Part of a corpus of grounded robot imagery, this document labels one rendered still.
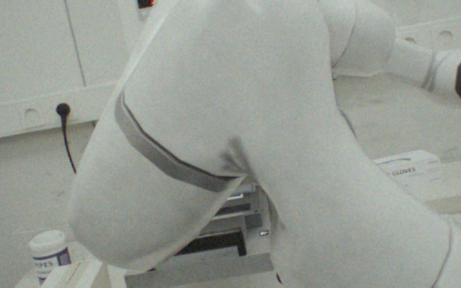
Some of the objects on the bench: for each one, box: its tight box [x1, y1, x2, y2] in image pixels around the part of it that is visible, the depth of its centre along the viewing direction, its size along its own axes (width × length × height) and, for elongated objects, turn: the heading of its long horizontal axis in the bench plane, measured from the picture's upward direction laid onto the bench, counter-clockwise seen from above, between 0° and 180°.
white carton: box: [372, 149, 444, 190], centre depth 158 cm, size 12×23×7 cm, turn 142°
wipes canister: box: [29, 230, 72, 286], centre depth 141 cm, size 9×9×15 cm
